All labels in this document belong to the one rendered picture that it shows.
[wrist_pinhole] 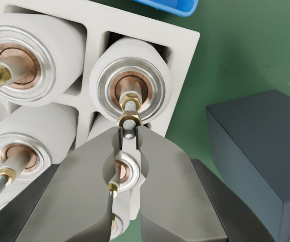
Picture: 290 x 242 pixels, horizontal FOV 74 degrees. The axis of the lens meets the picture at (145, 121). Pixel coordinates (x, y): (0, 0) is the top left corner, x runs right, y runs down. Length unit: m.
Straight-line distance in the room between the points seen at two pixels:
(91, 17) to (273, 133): 0.35
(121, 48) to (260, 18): 0.38
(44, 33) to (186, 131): 0.42
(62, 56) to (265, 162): 0.32
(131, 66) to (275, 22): 0.40
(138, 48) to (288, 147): 0.29
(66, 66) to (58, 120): 0.10
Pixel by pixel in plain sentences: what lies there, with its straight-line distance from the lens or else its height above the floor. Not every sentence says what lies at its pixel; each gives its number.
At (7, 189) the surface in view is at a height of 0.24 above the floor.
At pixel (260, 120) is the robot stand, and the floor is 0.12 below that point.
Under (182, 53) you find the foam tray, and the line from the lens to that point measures 0.29.
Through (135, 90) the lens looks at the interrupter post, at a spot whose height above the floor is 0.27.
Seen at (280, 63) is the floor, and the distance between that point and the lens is 0.58.
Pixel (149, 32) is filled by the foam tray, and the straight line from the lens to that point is 0.28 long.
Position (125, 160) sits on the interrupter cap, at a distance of 0.26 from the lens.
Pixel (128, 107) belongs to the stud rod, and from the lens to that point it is 0.16.
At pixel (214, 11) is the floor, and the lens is 0.49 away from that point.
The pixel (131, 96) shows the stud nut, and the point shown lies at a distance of 0.18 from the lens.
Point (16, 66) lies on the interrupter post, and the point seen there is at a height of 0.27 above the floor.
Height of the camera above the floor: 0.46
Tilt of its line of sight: 62 degrees down
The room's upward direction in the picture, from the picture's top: 174 degrees clockwise
